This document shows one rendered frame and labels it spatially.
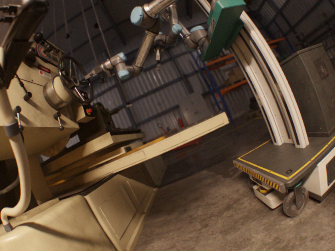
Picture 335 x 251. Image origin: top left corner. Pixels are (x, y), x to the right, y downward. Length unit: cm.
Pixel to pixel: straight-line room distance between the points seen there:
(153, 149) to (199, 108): 643
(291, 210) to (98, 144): 147
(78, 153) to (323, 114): 186
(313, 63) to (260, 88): 43
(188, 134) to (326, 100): 111
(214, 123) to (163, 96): 712
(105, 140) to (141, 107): 727
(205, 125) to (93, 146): 101
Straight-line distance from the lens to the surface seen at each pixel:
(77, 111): 128
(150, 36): 114
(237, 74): 788
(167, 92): 845
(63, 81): 95
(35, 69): 123
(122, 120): 882
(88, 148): 148
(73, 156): 160
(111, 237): 126
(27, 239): 85
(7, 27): 46
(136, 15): 102
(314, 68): 108
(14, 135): 43
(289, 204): 95
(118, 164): 155
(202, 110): 774
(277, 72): 98
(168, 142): 141
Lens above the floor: 73
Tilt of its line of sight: 3 degrees up
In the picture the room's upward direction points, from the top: 24 degrees counter-clockwise
